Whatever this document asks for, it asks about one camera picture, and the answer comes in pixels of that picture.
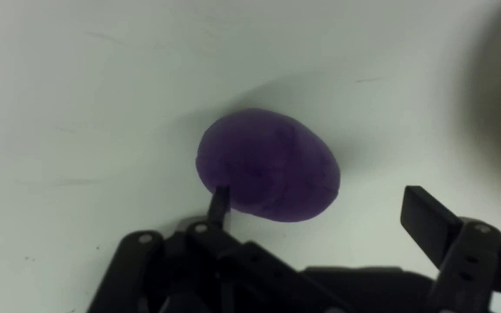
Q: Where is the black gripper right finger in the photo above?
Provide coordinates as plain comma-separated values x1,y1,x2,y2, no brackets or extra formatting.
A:
401,184,501,313

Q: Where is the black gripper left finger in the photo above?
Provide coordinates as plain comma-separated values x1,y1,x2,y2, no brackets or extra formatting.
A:
87,184,345,313

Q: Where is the purple plush toy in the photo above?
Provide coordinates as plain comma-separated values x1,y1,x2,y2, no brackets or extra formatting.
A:
195,106,343,224

